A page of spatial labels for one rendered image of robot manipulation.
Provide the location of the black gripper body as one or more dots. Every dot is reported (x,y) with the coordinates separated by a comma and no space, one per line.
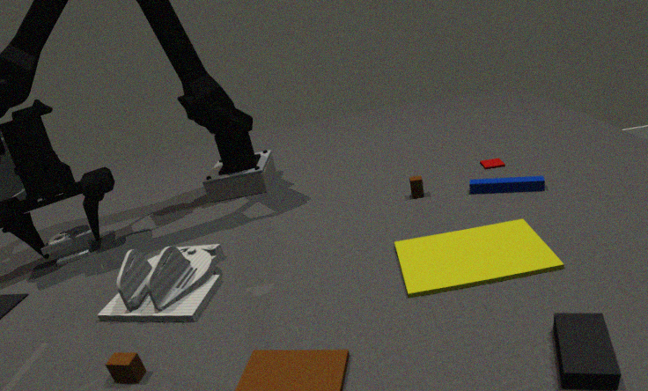
(42,177)

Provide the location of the red flat plate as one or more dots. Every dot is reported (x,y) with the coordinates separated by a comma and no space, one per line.
(487,164)

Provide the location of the brown cube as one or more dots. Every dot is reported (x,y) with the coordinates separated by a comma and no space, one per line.
(126,367)

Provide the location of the yellow flat plate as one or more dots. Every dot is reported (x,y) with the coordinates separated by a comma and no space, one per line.
(472,257)

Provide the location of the brown flat plate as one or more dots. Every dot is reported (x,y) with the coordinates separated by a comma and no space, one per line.
(295,370)

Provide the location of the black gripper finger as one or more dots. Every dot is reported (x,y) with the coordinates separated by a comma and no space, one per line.
(26,231)
(91,209)

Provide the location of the blue rectangular bar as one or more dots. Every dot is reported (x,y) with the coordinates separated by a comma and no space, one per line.
(503,185)

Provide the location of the small brown block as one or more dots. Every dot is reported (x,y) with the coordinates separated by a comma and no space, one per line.
(416,184)

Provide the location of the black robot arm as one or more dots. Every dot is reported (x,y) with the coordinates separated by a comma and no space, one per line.
(205,101)

